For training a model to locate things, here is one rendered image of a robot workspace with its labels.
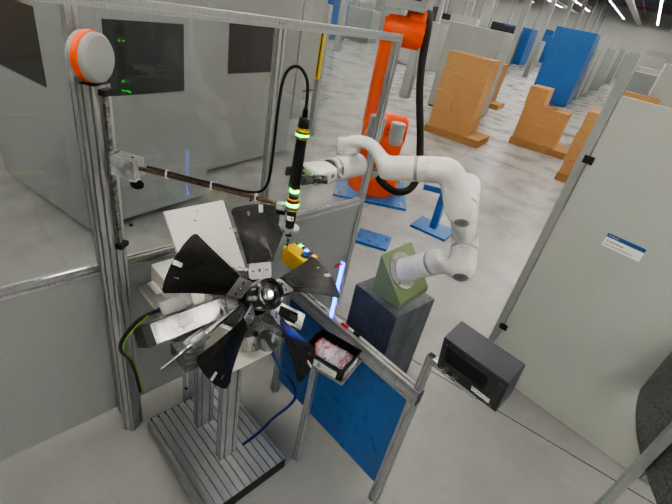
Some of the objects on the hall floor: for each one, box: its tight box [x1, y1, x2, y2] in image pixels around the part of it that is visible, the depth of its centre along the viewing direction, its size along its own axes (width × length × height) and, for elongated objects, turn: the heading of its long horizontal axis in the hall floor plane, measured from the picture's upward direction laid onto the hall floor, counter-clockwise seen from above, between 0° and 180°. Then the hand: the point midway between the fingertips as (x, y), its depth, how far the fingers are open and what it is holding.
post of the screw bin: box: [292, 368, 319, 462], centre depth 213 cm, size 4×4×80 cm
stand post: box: [215, 367, 243, 460], centre depth 201 cm, size 4×9×91 cm, turn 118°
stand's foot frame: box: [147, 386, 286, 504], centre depth 228 cm, size 62×46×8 cm
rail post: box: [368, 401, 419, 504], centre depth 202 cm, size 4×4×78 cm
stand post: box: [193, 342, 214, 428], centre depth 208 cm, size 4×9×115 cm, turn 118°
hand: (296, 175), depth 143 cm, fingers open, 8 cm apart
